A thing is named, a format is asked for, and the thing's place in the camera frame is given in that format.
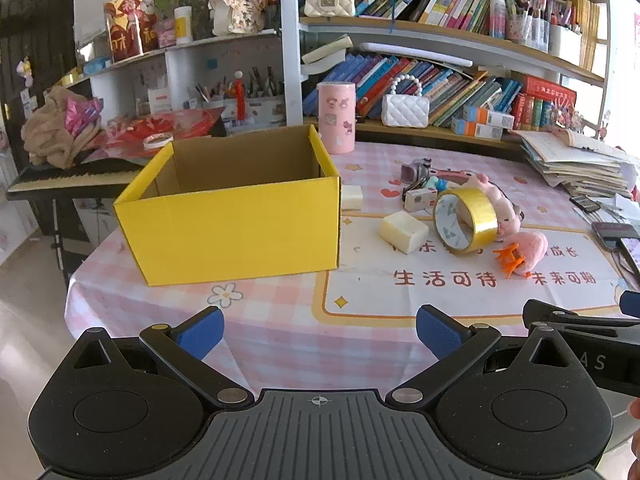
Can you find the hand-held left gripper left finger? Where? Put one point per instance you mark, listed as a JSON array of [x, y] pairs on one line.
[[200, 332]]

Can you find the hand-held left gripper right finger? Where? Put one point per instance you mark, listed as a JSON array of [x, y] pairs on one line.
[[440, 332]]

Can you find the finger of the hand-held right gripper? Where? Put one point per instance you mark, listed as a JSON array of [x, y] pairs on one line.
[[631, 304], [590, 326]]

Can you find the orange claw hair clip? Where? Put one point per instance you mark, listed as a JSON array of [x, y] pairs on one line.
[[507, 257]]

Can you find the yellow cardboard box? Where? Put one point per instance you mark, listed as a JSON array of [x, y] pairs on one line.
[[225, 230]]

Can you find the white foam block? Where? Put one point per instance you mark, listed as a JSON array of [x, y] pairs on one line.
[[402, 232], [352, 197]]

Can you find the yellow tape roll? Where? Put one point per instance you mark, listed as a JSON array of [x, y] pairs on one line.
[[477, 212]]

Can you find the small white staples box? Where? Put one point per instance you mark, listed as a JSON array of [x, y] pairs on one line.
[[420, 201]]

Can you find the pink pig plush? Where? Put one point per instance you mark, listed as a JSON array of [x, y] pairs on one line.
[[492, 195]]

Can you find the small teal object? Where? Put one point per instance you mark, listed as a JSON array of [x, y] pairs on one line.
[[435, 182]]

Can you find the person's right hand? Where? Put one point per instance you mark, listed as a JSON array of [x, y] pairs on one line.
[[636, 430]]

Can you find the small black device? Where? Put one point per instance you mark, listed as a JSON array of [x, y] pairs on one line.
[[585, 203]]

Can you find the stack of papers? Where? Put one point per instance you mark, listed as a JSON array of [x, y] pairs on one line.
[[575, 160]]

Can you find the black keyboard stand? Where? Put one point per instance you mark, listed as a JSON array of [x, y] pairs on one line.
[[70, 240]]

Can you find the row of small figurines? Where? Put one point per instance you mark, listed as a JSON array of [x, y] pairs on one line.
[[580, 120]]

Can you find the white tape roll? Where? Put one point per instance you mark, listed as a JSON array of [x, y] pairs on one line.
[[157, 141]]

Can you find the white orange blue carton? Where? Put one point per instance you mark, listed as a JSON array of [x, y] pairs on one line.
[[475, 130], [492, 117]]

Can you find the electric piano keyboard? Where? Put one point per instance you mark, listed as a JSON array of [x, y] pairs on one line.
[[65, 177]]

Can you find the red paper decorations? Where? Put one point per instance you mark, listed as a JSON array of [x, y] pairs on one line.
[[195, 122]]

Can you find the row of thick red books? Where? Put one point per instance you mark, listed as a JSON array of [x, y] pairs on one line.
[[545, 105]]

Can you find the white quilted handbag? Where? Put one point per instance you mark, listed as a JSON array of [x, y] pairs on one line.
[[405, 110]]

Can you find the white desk organizer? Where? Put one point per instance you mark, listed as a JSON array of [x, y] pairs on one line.
[[260, 110]]

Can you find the white box red label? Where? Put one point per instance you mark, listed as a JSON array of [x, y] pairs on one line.
[[160, 101]]

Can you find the pink stickered cylinder container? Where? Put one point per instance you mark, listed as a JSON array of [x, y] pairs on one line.
[[336, 120]]

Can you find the red slim figurine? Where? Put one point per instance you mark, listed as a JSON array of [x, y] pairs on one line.
[[240, 95]]

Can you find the row of leaning blue books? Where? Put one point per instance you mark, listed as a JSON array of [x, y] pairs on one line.
[[450, 90]]

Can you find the pink foil wrapper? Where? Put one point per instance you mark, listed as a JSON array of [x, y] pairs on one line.
[[82, 115]]

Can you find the beige crumpled cloth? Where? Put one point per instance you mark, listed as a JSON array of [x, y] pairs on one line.
[[47, 135]]

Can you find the white corner shelf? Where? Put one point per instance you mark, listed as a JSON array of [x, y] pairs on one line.
[[175, 67]]

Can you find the white pen holder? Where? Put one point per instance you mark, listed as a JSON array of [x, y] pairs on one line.
[[565, 45]]

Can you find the white rolled paper tube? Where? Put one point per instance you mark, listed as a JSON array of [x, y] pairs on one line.
[[415, 52]]

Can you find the wooden bookshelf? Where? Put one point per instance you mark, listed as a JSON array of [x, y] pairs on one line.
[[292, 60]]

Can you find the thick cream book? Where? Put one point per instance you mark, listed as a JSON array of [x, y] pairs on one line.
[[325, 50]]

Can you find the white jar yellow label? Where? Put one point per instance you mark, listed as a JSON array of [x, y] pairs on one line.
[[183, 25]]

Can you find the red gift bag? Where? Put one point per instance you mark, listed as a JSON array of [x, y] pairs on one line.
[[127, 30]]

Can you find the pastel glitter bottle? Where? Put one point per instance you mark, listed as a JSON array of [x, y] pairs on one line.
[[498, 12]]

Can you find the floral dress doll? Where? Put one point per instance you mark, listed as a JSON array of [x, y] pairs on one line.
[[240, 5]]

